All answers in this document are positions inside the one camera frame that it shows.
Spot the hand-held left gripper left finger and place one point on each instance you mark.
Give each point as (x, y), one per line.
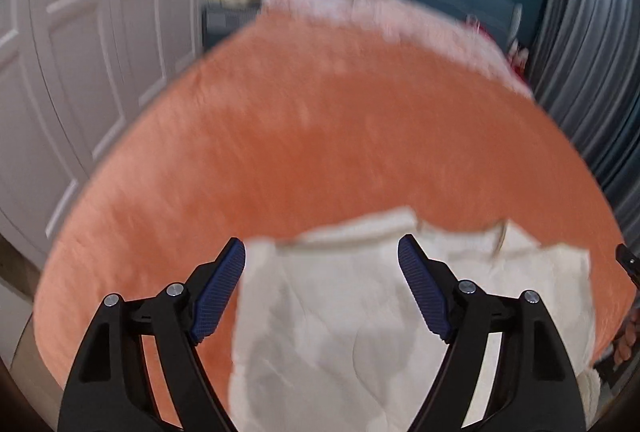
(217, 292)

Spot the plush toy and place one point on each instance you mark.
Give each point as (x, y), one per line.
(519, 61)

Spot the orange plush bed blanket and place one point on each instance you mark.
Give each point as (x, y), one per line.
(325, 137)

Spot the person's right forearm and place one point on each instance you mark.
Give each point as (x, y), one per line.
(589, 389)

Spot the red cloth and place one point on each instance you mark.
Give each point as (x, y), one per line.
(477, 26)

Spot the grey nightstand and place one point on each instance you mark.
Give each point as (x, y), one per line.
(230, 24)

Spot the pink quilt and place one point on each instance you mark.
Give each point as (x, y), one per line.
(400, 12)

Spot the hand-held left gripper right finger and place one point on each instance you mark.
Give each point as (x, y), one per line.
(422, 287)

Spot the white quilted jacket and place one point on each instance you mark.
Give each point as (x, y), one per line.
(325, 337)

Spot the grey curtain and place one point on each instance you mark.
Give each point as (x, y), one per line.
(585, 62)

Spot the white panelled wardrobe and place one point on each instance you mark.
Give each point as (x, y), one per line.
(100, 37)

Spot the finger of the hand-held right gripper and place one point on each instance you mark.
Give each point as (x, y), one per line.
(629, 262)

